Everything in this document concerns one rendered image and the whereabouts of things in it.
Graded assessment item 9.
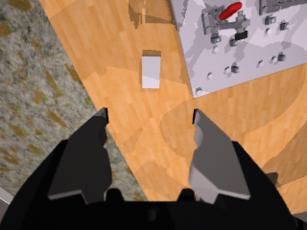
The grey toggle clamp with red handle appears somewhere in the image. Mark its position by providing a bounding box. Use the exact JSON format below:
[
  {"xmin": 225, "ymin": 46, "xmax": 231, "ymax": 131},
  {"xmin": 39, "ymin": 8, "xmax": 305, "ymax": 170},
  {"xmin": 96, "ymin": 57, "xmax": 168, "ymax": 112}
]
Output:
[{"xmin": 201, "ymin": 2, "xmax": 250, "ymax": 40}]

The black toggle clamp with red handle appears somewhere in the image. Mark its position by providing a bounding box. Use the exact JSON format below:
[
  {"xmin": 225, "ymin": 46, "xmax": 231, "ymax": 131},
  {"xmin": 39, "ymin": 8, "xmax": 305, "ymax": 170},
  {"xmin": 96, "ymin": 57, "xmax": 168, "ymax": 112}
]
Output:
[{"xmin": 259, "ymin": 0, "xmax": 307, "ymax": 15}]

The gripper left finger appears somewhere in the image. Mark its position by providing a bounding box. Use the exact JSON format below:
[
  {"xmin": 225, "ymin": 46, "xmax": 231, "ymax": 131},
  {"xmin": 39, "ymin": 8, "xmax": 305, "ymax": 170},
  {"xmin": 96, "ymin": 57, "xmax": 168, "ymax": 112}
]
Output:
[{"xmin": 0, "ymin": 107, "xmax": 112, "ymax": 230}]

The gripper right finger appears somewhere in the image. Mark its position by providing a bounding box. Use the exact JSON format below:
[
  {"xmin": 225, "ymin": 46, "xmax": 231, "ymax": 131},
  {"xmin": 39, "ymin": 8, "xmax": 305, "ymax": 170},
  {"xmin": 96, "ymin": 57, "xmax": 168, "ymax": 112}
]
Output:
[{"xmin": 188, "ymin": 108, "xmax": 297, "ymax": 230}]

